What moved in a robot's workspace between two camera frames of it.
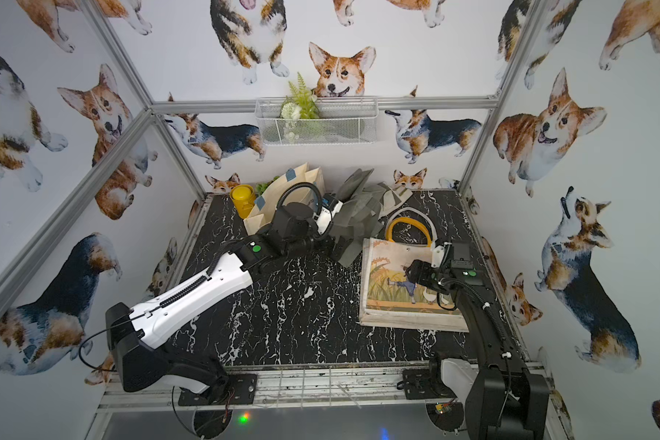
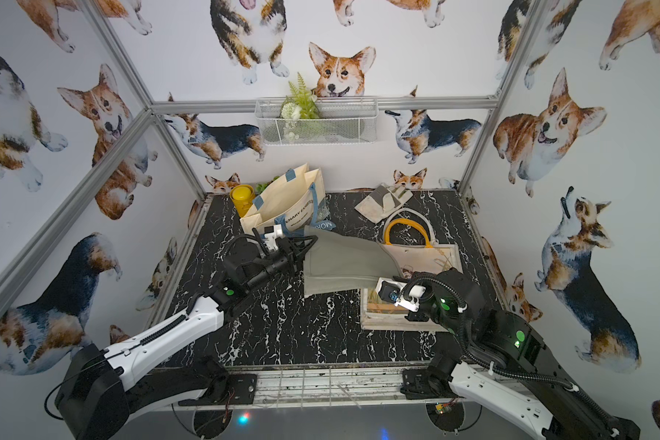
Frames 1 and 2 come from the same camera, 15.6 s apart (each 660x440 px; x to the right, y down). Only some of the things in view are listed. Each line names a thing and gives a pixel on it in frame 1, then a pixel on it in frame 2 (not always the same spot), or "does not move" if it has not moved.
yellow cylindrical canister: [243, 196] does not move
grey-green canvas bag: [359, 218] -> [337, 261]
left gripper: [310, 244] -> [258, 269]
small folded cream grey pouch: [392, 198] does not move
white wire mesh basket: [343, 121] does not move
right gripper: [423, 275] -> [415, 315]
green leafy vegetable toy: [261, 187] does not move
